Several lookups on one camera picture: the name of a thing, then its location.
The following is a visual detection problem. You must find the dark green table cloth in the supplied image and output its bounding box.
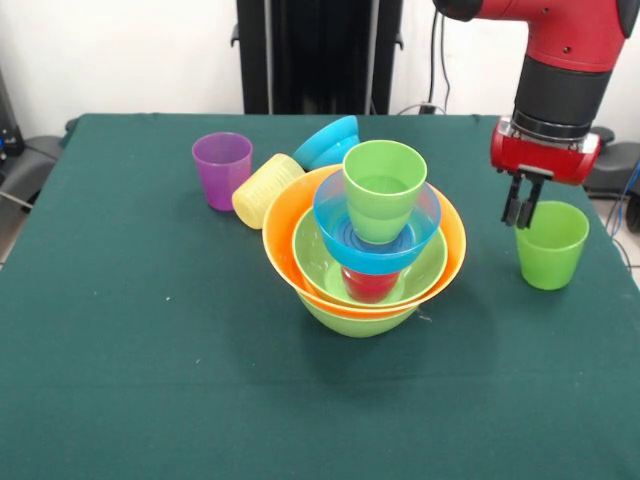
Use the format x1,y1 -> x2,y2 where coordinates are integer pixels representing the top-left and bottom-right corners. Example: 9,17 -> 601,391
0,113 -> 640,480

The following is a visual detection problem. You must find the blue cable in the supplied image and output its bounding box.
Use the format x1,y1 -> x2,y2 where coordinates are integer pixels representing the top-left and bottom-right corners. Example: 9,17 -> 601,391
607,164 -> 640,236

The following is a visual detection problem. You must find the green plastic cup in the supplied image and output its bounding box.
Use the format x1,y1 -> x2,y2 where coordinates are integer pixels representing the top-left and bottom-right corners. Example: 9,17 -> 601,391
514,200 -> 591,292
342,139 -> 429,246

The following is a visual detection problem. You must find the purple plastic cup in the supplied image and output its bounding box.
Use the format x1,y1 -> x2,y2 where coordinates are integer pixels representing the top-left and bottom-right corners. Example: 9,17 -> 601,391
191,131 -> 254,212

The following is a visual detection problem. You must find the green plastic bowl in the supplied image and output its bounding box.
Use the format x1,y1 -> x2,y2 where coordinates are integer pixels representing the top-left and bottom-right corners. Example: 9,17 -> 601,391
297,294 -> 419,340
291,204 -> 449,308

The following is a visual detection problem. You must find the yellow plastic cup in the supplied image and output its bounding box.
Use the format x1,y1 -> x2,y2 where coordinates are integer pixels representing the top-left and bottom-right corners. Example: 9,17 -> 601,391
231,152 -> 307,231

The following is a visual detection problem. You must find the black stand base with knob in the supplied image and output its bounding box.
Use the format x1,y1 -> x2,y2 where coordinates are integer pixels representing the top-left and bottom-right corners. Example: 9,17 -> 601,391
582,125 -> 640,201

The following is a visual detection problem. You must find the translucent blue plastic bowl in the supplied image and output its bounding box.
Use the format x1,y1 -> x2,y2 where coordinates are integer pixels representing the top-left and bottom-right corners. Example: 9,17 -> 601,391
312,169 -> 444,276

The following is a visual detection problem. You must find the ribbed cyan plastic bowl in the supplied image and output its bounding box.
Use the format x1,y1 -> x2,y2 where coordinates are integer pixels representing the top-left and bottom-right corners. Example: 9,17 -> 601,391
292,114 -> 362,171

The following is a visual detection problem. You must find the red plastic cup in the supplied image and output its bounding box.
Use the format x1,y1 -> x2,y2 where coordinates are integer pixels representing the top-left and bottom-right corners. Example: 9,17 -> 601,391
340,267 -> 403,304

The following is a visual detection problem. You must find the black wall cable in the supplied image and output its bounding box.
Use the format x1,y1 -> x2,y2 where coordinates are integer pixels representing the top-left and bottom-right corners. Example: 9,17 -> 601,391
427,12 -> 454,110

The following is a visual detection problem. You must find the large orange plastic bowl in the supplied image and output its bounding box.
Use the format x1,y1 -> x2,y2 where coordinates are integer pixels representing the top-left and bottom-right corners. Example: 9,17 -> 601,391
261,162 -> 468,320

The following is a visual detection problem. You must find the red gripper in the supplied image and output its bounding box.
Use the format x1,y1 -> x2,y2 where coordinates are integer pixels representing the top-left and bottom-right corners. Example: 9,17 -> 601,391
489,117 -> 602,231

